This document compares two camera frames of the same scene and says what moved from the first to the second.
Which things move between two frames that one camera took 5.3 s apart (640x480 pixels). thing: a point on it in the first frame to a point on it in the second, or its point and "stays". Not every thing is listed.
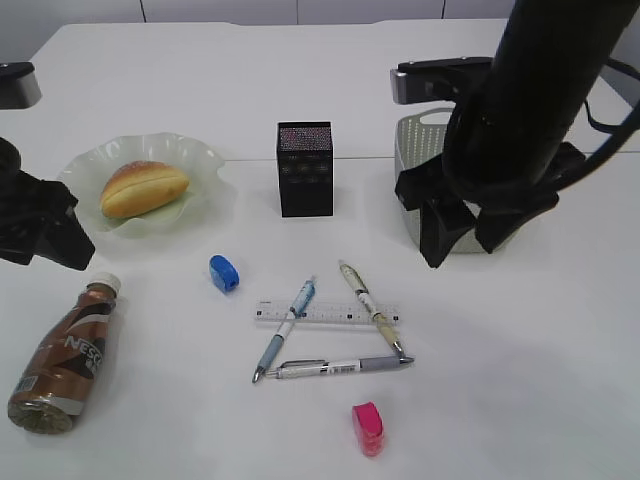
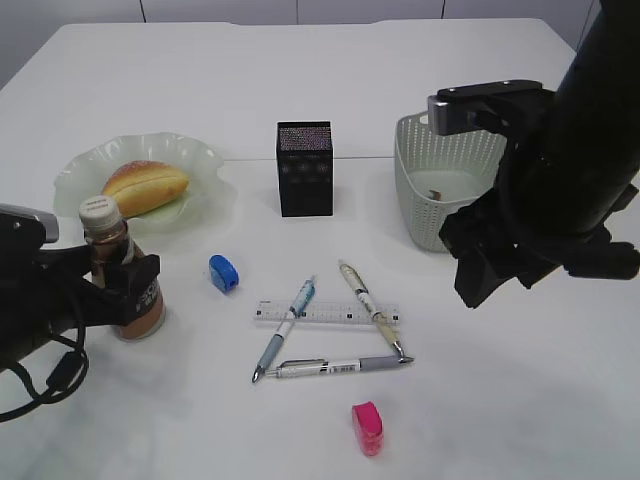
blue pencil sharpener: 223,273 stays
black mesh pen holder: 305,164 stays
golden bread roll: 140,185 stays
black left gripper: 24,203 to 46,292
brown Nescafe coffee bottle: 51,390 to 109,239
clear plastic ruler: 326,314 stays
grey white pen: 311,367 stays
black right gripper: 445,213 to 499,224
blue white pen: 305,294 stays
